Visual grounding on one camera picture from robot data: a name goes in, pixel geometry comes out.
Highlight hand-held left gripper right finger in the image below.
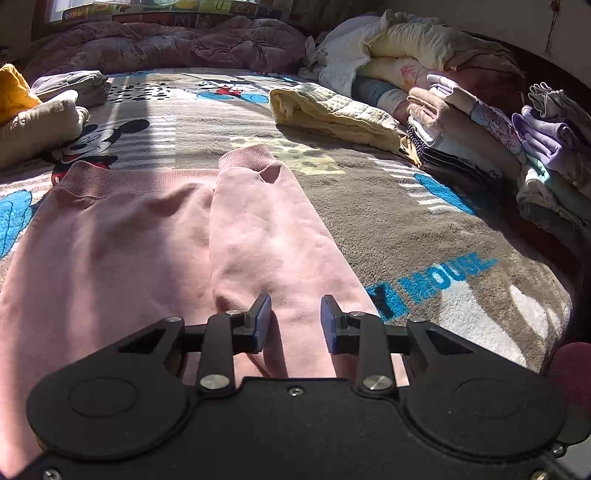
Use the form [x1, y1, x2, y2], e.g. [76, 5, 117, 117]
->
[320, 294, 476, 398]

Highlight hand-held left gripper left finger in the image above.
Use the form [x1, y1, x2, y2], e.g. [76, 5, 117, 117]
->
[115, 292, 273, 398]

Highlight pink sweatshirt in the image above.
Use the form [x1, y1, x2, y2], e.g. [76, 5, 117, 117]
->
[0, 144, 411, 467]

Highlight stack of purple folded clothes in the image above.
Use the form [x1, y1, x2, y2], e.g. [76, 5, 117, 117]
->
[510, 82, 591, 245]

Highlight grey folded clothes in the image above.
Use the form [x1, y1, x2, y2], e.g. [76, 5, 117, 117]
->
[30, 69, 112, 109]

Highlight cartoon mouse printed blanket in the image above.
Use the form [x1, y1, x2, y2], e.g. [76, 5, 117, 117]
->
[0, 67, 578, 374]

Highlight yellow quilted blanket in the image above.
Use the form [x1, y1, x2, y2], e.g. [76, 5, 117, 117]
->
[269, 82, 402, 153]

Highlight blue grey rolled blanket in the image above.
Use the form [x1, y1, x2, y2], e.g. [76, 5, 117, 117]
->
[353, 76, 411, 114]

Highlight person's maroon clothing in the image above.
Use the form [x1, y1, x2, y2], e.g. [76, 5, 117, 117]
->
[547, 342, 591, 418]

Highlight white duvet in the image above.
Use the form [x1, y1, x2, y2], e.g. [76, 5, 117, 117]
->
[300, 11, 444, 95]

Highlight purple quilt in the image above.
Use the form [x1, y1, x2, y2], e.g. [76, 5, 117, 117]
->
[23, 16, 310, 77]

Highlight pink bedding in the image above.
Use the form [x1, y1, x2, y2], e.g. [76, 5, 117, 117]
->
[443, 55, 527, 95]

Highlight cream duvet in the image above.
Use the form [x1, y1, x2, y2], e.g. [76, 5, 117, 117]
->
[369, 21, 513, 88]

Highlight beige folded garment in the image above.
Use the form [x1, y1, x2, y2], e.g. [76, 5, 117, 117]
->
[0, 89, 90, 169]

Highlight yellow knit sweater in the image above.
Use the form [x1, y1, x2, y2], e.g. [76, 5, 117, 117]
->
[0, 63, 43, 126]

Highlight dark wooden headboard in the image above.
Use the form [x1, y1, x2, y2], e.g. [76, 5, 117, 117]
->
[462, 32, 591, 107]

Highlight colourful alphabet board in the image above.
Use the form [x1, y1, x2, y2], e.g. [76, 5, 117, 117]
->
[60, 0, 296, 24]

